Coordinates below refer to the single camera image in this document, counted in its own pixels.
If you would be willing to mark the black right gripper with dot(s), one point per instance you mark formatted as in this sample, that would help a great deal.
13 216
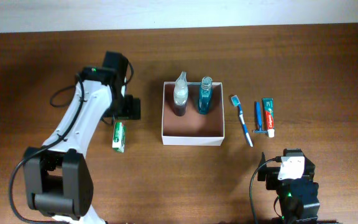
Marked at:
272 179

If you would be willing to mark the blue white toothbrush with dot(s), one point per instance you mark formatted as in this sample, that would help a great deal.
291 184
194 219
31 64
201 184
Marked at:
236 102

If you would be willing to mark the Colgate toothpaste tube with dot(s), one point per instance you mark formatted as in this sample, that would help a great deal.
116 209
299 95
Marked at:
268 113

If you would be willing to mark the white cardboard box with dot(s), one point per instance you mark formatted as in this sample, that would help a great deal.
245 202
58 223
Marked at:
193 128

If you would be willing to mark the blue disposable razor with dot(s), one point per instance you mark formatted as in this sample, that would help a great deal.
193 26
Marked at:
258 119

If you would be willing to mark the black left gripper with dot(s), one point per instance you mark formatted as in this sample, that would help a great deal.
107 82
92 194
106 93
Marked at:
128 109

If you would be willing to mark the purple spray bottle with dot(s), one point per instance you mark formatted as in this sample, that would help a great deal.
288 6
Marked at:
180 94

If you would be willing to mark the green white soap box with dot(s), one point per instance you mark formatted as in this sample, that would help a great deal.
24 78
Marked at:
119 137

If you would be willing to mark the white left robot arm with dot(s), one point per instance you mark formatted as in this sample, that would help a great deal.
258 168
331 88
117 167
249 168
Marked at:
58 183

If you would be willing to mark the teal mouthwash bottle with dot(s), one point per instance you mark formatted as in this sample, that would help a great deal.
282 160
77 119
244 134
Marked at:
205 94

